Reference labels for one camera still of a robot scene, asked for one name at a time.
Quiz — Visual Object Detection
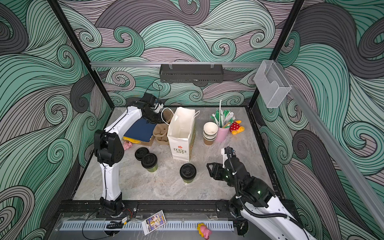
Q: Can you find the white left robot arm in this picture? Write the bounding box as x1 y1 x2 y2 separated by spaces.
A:
94 101 164 218

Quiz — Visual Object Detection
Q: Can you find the black corner frame post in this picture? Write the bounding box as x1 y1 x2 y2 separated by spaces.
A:
47 0 115 110
249 1 304 109

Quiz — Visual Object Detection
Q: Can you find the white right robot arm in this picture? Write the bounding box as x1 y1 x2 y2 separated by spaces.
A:
207 157 315 240

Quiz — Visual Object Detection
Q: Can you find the pink yellow toy figure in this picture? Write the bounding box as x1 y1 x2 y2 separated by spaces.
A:
197 223 212 240

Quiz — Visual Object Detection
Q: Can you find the stack of black cup lids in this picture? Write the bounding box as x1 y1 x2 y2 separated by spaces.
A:
135 147 150 161

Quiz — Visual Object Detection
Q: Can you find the black corner frame post right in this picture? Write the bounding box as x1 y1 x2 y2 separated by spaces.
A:
249 1 304 109

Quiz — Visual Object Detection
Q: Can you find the aluminium wall rail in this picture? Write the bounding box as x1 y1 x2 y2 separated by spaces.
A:
90 61 262 69

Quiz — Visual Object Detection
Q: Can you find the wrapped straws bundle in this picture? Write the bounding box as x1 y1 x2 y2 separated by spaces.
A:
211 99 235 129

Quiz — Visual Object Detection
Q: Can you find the stack of green paper cups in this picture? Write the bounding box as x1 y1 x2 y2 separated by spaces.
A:
203 122 219 146

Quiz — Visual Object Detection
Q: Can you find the brown cup sleeve pile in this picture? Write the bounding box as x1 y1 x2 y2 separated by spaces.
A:
153 108 174 145

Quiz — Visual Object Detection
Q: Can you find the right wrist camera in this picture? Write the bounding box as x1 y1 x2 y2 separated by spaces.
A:
221 147 237 165

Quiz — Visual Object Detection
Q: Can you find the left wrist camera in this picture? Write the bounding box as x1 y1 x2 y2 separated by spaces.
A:
141 93 164 113

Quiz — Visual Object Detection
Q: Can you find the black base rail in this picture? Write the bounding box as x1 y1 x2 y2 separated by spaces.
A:
58 200 237 219

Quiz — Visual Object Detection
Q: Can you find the colourful picture card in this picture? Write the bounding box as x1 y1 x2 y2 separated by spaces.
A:
141 210 167 236

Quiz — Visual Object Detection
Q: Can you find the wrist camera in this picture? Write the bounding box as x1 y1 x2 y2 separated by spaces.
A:
141 93 164 113
221 147 237 165

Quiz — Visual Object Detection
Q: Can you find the pink squishy toy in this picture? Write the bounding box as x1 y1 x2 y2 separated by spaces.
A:
123 142 133 151

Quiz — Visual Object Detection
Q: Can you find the brown cardboard napkin tray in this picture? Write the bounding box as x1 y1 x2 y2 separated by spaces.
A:
141 136 156 147

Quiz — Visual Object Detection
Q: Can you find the green paper coffee cup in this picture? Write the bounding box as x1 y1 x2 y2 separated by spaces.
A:
147 165 158 173

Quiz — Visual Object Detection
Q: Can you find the white slotted cable duct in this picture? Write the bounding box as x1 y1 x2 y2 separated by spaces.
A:
59 220 235 232

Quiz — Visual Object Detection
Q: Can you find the white paper takeout bag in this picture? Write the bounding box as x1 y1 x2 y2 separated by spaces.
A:
161 107 200 162

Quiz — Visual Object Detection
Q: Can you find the black plastic cup lid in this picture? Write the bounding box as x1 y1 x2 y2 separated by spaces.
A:
141 153 158 169

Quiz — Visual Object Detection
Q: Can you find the black corner frame post left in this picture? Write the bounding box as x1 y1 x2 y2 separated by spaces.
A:
47 0 115 110

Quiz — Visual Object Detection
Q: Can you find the clear acrylic wall holder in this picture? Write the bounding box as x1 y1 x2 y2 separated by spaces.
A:
254 60 292 109

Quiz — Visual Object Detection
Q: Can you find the navy blue napkin stack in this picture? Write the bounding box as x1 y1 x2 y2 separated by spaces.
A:
124 118 156 142

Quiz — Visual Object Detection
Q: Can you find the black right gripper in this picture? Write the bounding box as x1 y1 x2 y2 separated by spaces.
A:
206 162 244 193

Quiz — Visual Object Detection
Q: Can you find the pink straw holder cup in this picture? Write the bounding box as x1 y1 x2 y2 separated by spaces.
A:
215 127 230 143

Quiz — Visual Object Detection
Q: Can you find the black wall shelf tray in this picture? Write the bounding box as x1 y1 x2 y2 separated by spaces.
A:
159 65 224 83

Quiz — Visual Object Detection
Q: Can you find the red yellow plush toy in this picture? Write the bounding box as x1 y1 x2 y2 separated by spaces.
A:
230 120 245 135

